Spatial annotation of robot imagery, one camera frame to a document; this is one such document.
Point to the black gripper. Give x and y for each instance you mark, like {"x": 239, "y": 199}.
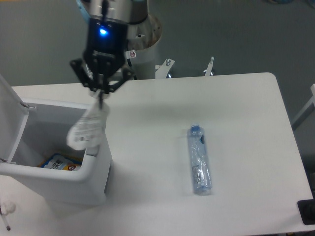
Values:
{"x": 104, "y": 55}

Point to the clear plastic bag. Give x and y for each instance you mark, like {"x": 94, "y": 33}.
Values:
{"x": 89, "y": 130}

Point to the clear blue plastic bottle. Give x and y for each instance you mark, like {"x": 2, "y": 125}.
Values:
{"x": 199, "y": 161}

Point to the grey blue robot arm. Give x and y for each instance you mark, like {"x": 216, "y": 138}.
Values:
{"x": 132, "y": 12}

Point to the white trash can lid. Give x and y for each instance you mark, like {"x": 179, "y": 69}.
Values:
{"x": 14, "y": 114}

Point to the white trash can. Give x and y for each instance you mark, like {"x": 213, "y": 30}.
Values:
{"x": 34, "y": 151}

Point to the colourful snack wrapper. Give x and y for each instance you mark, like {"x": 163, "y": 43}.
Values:
{"x": 61, "y": 162}

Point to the white crumpled tissue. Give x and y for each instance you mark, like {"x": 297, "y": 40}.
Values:
{"x": 8, "y": 207}

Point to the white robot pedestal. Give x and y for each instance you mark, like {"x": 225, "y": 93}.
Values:
{"x": 142, "y": 43}

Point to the white pedestal base frame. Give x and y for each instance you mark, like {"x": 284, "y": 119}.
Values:
{"x": 162, "y": 68}

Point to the white frame at right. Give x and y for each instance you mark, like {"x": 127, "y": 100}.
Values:
{"x": 305, "y": 111}

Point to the black clamp mount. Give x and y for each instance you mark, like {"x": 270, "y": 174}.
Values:
{"x": 307, "y": 211}

